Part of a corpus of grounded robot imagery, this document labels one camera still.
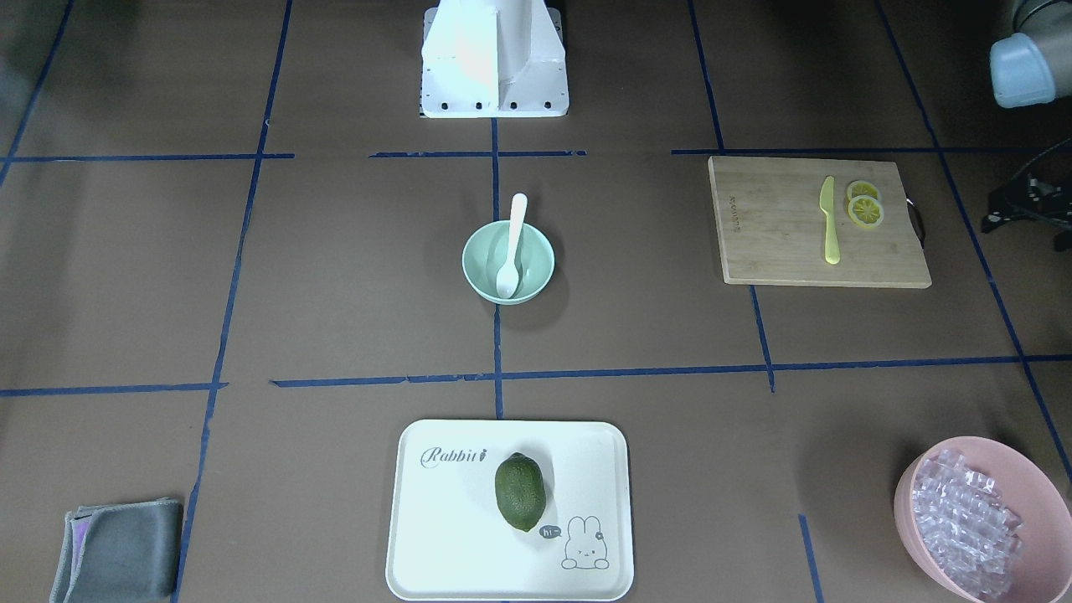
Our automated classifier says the bamboo cutting board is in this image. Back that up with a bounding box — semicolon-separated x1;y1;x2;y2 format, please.
708;156;930;289

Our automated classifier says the grey folded cloth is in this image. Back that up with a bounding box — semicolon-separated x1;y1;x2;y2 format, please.
49;497;183;602

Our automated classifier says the green lime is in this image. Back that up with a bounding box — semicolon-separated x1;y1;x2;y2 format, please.
493;451;547;532

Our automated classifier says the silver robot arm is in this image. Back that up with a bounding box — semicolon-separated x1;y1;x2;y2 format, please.
980;1;1071;252

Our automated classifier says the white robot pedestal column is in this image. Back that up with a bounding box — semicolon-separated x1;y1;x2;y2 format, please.
419;1;570;119

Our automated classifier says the lemon slice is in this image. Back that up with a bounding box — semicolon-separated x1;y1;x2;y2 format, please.
847;194;885;229
846;179;882;202

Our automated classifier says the cream rabbit tray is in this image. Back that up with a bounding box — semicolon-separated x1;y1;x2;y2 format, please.
385;420;635;602

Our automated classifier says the pink bowl with ice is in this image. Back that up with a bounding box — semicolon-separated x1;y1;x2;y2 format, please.
893;436;1071;602

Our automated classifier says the white plastic spoon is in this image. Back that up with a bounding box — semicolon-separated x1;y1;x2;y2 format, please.
495;193;528;299

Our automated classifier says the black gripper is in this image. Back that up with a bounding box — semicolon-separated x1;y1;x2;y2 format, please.
982;170;1071;252

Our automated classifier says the light green bowl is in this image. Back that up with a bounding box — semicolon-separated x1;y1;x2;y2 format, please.
461;220;555;305

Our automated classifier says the yellow plastic knife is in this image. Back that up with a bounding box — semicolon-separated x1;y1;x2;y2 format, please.
818;175;842;265

